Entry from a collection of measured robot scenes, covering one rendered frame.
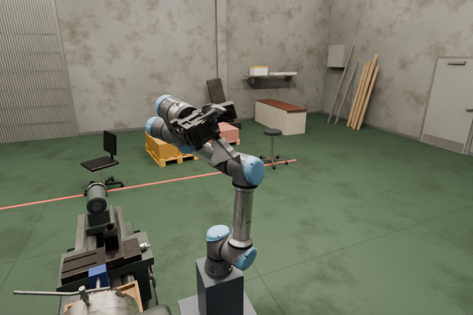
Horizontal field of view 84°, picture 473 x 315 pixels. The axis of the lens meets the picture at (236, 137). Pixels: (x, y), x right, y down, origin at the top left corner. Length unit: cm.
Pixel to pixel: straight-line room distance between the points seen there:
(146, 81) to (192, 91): 140
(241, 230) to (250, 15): 849
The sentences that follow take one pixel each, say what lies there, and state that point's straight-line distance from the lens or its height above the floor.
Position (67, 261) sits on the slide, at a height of 97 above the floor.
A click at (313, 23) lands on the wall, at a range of 1060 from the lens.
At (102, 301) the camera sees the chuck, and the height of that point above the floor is 123.
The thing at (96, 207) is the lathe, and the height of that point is 108.
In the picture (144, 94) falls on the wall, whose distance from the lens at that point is 849.
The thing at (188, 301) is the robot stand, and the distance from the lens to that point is 188.
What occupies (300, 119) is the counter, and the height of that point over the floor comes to 44.
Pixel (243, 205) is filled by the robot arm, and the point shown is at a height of 153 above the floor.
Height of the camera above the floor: 215
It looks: 17 degrees down
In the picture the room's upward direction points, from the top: straight up
